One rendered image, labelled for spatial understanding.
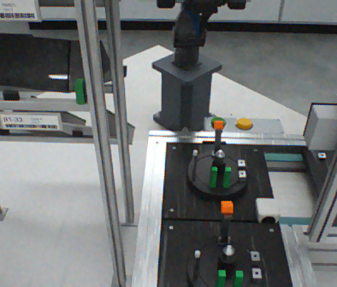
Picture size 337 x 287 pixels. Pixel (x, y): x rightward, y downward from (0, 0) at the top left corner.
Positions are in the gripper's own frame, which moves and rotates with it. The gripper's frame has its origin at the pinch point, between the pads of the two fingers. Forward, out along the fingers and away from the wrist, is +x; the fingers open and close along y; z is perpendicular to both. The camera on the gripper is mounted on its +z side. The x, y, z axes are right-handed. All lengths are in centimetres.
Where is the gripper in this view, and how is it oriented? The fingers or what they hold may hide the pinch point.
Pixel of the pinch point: (199, 21)
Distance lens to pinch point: 92.2
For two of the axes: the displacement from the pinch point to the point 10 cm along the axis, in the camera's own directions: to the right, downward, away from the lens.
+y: 10.0, 0.3, -0.3
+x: 0.0, 7.9, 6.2
